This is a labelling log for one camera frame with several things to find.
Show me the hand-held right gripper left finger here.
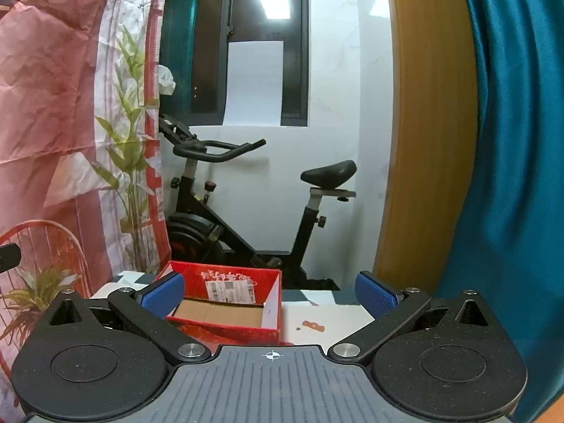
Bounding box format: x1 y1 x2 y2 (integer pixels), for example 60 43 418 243
34 272 213 366

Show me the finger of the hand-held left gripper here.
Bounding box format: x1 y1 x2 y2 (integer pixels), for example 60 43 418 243
0 243 22 272

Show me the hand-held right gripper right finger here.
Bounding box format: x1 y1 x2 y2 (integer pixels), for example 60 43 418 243
328 271 508 366

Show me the red strawberry printed cardboard box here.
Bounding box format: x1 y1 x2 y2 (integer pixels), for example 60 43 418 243
152 261 283 345

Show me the black exercise bike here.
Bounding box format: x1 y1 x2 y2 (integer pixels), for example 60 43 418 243
159 112 357 292

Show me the wooden door panel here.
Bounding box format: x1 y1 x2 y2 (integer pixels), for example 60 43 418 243
372 0 481 297

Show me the teal curtain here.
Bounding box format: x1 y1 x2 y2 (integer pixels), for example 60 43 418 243
434 0 564 423

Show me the white plastic bag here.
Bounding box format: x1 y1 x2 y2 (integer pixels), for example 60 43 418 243
158 64 176 96

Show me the white paper sheet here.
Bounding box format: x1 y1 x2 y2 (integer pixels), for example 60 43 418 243
224 41 285 126

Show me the dark framed window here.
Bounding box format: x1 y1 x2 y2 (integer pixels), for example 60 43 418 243
165 0 310 127

